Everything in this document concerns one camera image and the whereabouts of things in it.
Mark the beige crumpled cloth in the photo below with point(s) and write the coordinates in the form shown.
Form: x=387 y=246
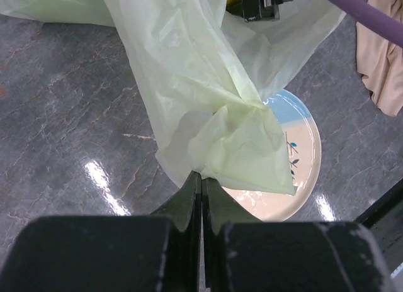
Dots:
x=380 y=62

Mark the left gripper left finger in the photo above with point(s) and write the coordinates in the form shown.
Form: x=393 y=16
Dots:
x=180 y=261

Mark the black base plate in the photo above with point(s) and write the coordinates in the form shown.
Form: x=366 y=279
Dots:
x=384 y=220

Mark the light green plastic bag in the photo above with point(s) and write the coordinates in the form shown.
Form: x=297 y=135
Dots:
x=203 y=75

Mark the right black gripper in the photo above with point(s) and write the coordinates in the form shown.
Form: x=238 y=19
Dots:
x=262 y=10

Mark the beige and blue plate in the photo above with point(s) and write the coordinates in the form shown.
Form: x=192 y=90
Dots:
x=304 y=151

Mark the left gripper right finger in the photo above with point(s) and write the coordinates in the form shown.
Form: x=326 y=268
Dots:
x=218 y=208

